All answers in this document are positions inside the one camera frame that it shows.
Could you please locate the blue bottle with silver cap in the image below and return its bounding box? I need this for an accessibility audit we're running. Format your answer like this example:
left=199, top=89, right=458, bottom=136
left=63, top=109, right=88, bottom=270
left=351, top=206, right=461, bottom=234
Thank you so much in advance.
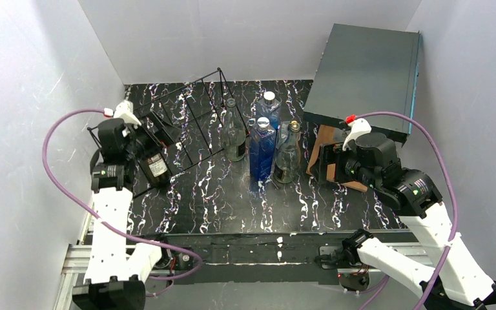
left=255, top=91, right=281, bottom=130

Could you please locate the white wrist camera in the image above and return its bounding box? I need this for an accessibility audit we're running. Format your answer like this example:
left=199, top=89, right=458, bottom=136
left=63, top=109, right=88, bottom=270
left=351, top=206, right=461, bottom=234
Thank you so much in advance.
left=103, top=99, right=141, bottom=126
left=342, top=114, right=371, bottom=151

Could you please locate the black wire wine rack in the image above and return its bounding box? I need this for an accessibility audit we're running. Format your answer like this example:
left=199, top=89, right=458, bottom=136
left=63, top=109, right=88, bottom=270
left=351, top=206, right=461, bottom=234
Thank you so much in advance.
left=88, top=68, right=234, bottom=194

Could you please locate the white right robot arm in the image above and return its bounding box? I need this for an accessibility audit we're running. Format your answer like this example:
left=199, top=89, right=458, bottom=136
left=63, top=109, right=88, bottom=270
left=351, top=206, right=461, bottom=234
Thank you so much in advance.
left=317, top=132, right=496, bottom=309

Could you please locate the grey metal box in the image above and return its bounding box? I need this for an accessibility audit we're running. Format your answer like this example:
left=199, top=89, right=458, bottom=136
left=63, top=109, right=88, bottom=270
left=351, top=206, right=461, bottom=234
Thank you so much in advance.
left=304, top=24, right=422, bottom=127

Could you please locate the blue square glass bottle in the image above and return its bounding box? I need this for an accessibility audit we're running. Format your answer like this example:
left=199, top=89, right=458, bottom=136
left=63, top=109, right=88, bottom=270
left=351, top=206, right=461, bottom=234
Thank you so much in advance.
left=249, top=117, right=276, bottom=181

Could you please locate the aluminium frame rail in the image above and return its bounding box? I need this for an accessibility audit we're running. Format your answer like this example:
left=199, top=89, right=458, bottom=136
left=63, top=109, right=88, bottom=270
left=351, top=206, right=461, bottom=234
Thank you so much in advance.
left=54, top=214, right=94, bottom=310

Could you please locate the clear glass bottle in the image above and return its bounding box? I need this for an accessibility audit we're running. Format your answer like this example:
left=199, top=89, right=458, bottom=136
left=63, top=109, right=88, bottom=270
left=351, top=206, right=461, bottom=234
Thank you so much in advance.
left=220, top=98, right=246, bottom=161

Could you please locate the dark green wine bottle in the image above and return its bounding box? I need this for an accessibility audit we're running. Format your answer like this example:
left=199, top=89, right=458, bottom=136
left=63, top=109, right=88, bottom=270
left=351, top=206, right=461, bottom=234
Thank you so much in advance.
left=136, top=127, right=171, bottom=187

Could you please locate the clear bottle with gold rim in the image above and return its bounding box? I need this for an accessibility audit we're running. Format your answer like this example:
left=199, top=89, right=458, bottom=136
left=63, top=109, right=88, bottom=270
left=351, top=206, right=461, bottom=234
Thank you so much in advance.
left=273, top=120, right=301, bottom=184

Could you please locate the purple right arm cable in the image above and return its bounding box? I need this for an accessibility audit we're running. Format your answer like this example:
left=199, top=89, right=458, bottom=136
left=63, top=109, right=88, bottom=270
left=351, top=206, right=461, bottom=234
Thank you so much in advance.
left=355, top=111, right=459, bottom=310

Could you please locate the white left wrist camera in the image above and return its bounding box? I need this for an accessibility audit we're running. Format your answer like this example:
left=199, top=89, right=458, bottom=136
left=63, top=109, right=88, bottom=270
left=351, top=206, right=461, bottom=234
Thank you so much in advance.
left=103, top=99, right=141, bottom=126

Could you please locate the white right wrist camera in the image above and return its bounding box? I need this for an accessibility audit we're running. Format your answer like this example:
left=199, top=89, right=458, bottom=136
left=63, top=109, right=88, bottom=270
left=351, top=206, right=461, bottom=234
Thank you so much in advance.
left=342, top=114, right=371, bottom=151

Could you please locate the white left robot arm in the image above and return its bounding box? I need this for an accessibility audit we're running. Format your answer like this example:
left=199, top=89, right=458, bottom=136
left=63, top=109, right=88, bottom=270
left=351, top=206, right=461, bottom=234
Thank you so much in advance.
left=72, top=118, right=162, bottom=309

